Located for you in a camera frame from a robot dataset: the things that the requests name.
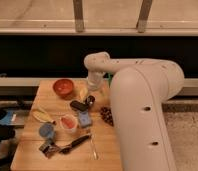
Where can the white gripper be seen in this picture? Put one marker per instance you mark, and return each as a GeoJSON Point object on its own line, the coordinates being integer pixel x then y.
{"type": "Point", "coordinates": [94, 80]}

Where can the small dark cup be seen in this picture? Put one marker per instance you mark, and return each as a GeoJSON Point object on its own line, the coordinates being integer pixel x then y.
{"type": "Point", "coordinates": [90, 100]}

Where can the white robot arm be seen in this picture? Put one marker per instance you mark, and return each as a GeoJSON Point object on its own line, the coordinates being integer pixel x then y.
{"type": "Point", "coordinates": [137, 91]}

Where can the orange yellow fruit toy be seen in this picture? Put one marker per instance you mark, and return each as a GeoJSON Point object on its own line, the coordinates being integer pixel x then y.
{"type": "Point", "coordinates": [83, 93]}

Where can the green plastic bin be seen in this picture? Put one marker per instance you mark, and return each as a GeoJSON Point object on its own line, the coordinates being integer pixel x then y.
{"type": "Point", "coordinates": [110, 76]}

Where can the black rectangular block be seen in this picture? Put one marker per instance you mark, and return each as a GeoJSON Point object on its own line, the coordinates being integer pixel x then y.
{"type": "Point", "coordinates": [76, 105]}

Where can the red bowl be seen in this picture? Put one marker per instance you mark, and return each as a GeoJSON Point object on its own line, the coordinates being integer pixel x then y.
{"type": "Point", "coordinates": [63, 88]}

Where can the brown grape bunch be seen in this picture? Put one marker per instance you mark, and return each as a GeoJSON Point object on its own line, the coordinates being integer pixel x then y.
{"type": "Point", "coordinates": [106, 115]}

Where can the pink cup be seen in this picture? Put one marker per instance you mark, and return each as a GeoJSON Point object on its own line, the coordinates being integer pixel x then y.
{"type": "Point", "coordinates": [69, 123]}

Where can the yellow banana toy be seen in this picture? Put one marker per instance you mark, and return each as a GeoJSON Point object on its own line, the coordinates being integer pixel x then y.
{"type": "Point", "coordinates": [42, 117]}

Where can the metal clamp tool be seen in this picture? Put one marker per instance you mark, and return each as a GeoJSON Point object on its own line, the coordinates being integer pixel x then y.
{"type": "Point", "coordinates": [49, 148]}

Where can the blue object on floor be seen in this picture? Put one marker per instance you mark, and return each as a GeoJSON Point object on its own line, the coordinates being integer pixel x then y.
{"type": "Point", "coordinates": [10, 119]}

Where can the black handled spatula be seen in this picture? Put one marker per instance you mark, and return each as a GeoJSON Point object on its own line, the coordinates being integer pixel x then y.
{"type": "Point", "coordinates": [66, 149]}

